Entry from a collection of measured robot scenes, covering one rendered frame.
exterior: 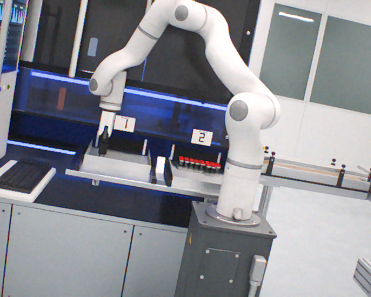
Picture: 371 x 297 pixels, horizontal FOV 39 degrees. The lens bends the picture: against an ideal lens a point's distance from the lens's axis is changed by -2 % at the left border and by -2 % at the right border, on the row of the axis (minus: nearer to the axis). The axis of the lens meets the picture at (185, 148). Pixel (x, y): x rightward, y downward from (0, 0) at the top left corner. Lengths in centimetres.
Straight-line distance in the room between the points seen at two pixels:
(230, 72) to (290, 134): 553
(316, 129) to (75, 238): 531
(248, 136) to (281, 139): 557
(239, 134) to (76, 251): 110
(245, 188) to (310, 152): 567
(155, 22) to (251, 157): 61
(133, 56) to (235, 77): 43
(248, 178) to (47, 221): 106
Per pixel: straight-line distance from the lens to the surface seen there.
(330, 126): 744
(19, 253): 256
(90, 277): 255
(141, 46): 201
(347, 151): 759
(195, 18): 182
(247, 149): 173
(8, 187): 190
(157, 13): 197
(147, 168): 211
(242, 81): 180
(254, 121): 167
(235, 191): 176
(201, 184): 202
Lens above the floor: 137
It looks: 10 degrees down
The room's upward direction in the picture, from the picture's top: 11 degrees clockwise
